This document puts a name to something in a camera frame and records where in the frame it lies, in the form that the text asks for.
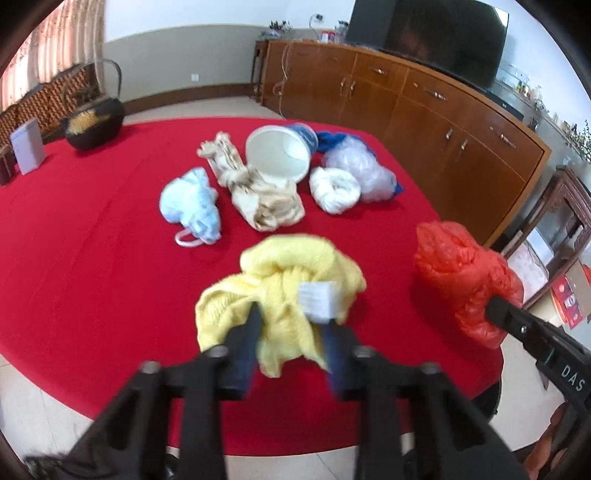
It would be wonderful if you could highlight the black flat television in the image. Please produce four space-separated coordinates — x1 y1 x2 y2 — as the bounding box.
346 0 510 90

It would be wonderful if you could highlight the dark brown canister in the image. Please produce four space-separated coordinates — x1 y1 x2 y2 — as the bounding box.
0 144 16 186

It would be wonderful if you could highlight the white small box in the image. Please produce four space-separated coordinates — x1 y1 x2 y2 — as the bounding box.
10 118 46 175

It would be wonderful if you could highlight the red tablecloth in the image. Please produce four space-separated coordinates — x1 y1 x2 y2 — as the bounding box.
0 116 506 458

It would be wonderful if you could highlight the blue knitted cloth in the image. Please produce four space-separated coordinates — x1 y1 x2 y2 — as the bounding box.
315 131 406 197

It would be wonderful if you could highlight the white plastic bag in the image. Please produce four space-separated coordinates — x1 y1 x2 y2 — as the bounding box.
308 167 361 215

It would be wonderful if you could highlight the green leafy plant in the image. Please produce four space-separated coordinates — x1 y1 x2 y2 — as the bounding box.
567 121 591 163

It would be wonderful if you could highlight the yellow knitted cloth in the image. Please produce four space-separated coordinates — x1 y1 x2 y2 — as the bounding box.
195 234 367 378

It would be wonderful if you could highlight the patterned curtain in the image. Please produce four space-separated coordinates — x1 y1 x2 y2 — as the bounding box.
1 0 106 110

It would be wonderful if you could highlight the wooden lattice bench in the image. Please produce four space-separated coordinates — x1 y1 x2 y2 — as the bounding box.
1 65 100 146

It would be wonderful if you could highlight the long wooden sideboard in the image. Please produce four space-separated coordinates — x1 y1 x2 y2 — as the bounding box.
256 40 551 246

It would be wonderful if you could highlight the red printed carton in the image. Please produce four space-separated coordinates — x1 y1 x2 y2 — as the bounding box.
551 275 587 329

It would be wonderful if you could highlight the carved wooden side stand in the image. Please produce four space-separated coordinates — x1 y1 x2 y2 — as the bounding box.
501 166 590 309

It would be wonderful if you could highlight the red plastic bag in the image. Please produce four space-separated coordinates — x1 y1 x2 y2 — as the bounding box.
415 221 524 349

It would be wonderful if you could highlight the white paper bucket cup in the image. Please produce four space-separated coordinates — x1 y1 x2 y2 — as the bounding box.
245 123 318 185

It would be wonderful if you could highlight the black iron teapot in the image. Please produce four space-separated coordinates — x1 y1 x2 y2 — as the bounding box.
60 58 126 151

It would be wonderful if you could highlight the beige knotted cloth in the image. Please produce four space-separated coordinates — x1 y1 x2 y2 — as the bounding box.
197 131 305 232

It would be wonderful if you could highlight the light blue face mask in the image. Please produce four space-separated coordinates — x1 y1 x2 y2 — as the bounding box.
159 167 221 248

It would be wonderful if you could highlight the clear plastic bag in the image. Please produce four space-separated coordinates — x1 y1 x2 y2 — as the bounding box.
321 134 400 204

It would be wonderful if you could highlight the white hanging cable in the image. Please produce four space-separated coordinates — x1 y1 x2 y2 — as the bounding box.
271 40 295 116

